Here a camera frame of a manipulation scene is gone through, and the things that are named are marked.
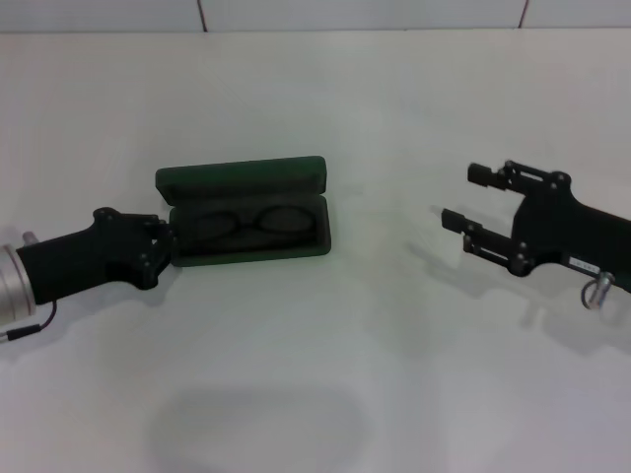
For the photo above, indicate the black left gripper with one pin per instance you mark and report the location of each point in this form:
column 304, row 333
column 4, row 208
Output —
column 74, row 261

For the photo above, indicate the green glasses case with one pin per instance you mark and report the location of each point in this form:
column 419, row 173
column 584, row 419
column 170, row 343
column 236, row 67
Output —
column 246, row 172

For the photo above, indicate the silver left gripper connector stub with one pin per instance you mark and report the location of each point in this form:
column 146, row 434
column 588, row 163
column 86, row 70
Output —
column 27, row 240

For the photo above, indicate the black glasses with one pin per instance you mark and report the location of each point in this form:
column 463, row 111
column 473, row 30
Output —
column 246, row 225

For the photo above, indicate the silver gripper connector stub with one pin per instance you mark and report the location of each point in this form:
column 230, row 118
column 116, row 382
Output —
column 27, row 240
column 600, row 291

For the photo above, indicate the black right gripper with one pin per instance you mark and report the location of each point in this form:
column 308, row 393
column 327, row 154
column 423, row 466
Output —
column 552, row 226

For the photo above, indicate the silver right gripper connector stub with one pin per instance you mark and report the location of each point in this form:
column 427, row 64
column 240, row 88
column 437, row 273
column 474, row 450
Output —
column 600, row 291

